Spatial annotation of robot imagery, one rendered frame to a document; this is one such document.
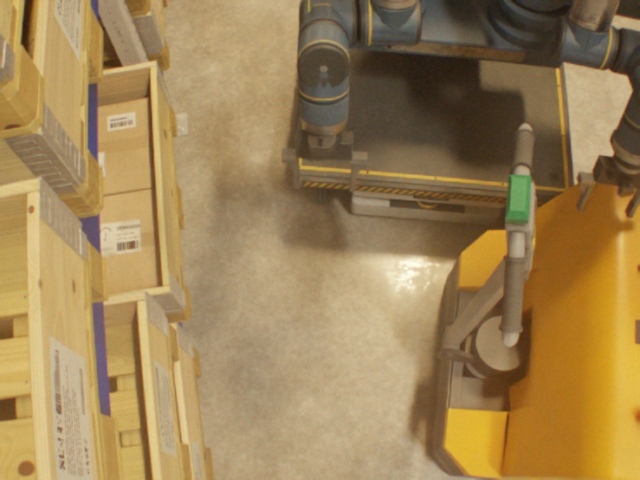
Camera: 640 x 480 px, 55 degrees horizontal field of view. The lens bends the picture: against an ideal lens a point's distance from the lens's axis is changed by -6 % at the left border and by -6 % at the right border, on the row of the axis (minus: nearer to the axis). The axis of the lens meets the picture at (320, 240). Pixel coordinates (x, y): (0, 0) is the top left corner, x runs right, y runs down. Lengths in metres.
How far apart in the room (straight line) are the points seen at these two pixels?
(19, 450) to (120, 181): 1.23
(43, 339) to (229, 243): 1.67
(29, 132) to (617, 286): 1.35
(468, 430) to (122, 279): 1.16
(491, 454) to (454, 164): 0.98
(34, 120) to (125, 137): 1.21
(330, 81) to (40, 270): 0.70
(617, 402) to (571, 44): 0.83
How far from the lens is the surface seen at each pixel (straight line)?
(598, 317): 1.70
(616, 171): 1.61
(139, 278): 2.06
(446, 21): 2.10
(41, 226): 1.02
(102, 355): 1.40
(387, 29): 1.49
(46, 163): 1.17
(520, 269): 1.11
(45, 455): 0.93
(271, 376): 2.41
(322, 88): 1.37
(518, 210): 1.08
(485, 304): 1.58
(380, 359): 2.42
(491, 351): 2.03
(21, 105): 1.04
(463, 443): 2.08
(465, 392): 2.15
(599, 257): 1.75
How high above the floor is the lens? 2.37
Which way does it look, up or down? 69 degrees down
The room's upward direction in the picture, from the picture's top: 2 degrees counter-clockwise
